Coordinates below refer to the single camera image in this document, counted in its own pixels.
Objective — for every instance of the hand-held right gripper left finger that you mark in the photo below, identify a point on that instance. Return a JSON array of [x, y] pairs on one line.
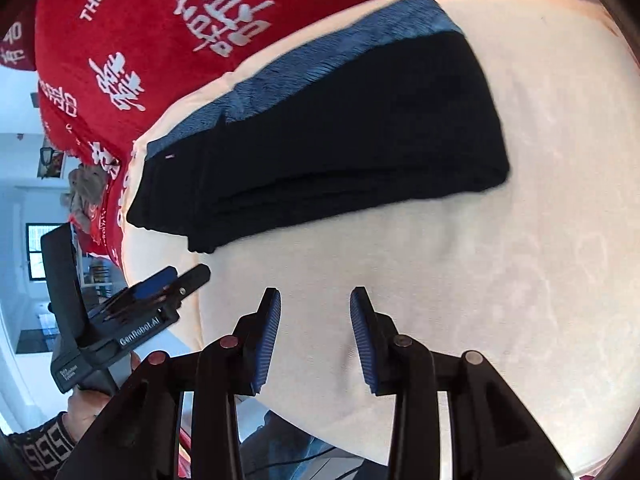
[[265, 345]]

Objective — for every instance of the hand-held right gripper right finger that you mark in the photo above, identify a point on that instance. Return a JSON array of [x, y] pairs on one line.
[[365, 345]]

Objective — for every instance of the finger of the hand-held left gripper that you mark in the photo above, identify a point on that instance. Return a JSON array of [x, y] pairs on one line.
[[190, 280], [150, 285]]

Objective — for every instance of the black pants with blue trim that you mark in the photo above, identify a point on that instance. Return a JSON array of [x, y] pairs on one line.
[[350, 135]]

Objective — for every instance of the person's left forearm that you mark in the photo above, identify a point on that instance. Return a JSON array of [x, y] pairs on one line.
[[40, 445]]

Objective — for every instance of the person's left hand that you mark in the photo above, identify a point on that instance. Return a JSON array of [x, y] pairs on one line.
[[87, 410]]

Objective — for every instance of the dark low table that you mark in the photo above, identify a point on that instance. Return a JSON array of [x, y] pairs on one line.
[[35, 340]]

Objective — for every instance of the white shelf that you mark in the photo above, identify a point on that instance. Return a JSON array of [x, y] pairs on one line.
[[100, 275]]

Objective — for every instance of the dark framed window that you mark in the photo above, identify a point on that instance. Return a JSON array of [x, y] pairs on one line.
[[34, 245]]

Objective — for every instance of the person's leg in jeans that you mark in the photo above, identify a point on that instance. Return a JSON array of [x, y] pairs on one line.
[[280, 440]]

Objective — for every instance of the grey-brown crumpled cloth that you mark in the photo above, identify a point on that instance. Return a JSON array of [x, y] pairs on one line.
[[85, 190]]

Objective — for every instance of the cream quilt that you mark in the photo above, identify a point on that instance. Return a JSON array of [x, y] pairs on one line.
[[475, 285]]

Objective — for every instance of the red printed blanket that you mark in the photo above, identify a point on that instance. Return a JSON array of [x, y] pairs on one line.
[[150, 35]]

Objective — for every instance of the framed wall picture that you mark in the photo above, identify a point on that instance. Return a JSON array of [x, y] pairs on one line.
[[50, 162]]

